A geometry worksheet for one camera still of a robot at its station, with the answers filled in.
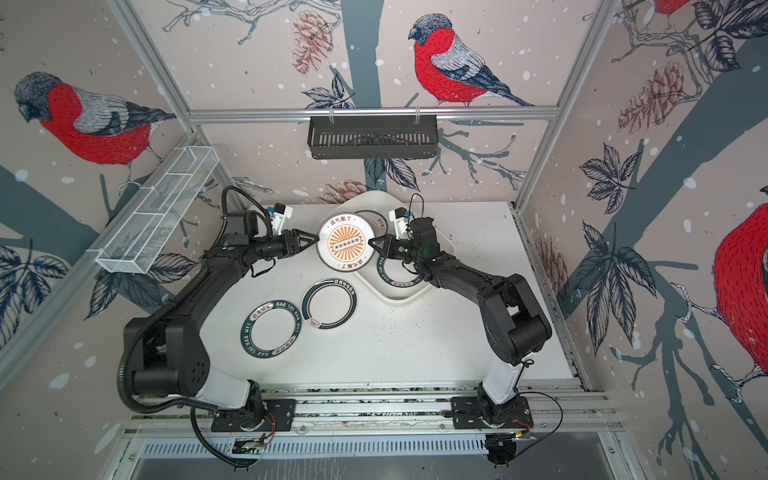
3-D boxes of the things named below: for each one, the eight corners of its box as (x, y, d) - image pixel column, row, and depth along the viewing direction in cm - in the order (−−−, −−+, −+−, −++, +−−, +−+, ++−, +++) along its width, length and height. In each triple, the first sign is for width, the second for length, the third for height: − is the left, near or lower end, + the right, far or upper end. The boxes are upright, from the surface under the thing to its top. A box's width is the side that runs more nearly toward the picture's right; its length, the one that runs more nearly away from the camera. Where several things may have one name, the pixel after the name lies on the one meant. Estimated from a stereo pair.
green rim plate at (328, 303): (296, 328, 91) (295, 325, 89) (306, 281, 102) (305, 278, 100) (354, 328, 91) (354, 325, 89) (358, 281, 102) (358, 278, 100)
